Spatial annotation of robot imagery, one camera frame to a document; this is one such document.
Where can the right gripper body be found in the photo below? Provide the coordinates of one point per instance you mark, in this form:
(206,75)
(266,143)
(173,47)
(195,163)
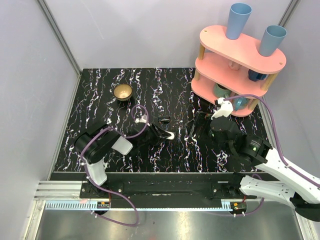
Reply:
(202,118)

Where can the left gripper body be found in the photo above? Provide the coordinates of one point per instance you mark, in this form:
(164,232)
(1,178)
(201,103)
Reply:
(152,131)

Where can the white earbud charging case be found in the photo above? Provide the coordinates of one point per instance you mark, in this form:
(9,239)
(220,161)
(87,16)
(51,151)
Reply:
(170,135)

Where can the black earbud charging case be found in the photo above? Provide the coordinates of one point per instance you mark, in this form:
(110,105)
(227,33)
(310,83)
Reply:
(164,120)

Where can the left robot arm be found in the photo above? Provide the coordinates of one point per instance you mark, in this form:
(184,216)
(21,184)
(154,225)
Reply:
(141,135)

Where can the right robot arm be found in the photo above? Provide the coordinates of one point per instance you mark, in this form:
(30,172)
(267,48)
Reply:
(297,188)

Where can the green ceramic mug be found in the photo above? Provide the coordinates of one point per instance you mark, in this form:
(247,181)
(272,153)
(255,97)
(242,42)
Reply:
(220,91)

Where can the light blue ceramic mug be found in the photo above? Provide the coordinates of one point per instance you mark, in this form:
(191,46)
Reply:
(240,103)

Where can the brown ceramic bowl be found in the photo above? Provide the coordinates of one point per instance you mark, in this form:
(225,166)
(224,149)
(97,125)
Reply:
(123,92)

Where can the pink three-tier shelf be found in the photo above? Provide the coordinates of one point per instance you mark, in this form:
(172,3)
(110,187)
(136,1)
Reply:
(212,64)

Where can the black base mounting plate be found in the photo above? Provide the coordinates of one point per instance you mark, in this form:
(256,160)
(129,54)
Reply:
(206,185)

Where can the pink mug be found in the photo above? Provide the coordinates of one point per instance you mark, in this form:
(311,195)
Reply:
(234,66)

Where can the dark blue mug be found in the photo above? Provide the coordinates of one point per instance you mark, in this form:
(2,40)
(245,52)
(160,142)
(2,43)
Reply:
(256,76)

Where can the right blue plastic cup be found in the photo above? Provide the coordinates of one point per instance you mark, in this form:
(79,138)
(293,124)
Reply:
(271,39)

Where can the blue plastic cup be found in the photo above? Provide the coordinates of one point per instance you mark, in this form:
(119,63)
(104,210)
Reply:
(271,39)
(239,14)

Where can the left blue plastic cup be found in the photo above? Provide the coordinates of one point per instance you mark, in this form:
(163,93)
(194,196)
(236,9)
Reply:
(239,14)

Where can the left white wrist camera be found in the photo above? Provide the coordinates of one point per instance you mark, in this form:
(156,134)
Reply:
(142,120)

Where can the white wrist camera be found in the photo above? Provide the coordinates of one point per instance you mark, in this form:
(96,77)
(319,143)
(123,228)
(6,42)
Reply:
(225,110)
(142,120)

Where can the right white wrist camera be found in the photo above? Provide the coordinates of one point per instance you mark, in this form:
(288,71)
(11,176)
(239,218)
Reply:
(225,110)

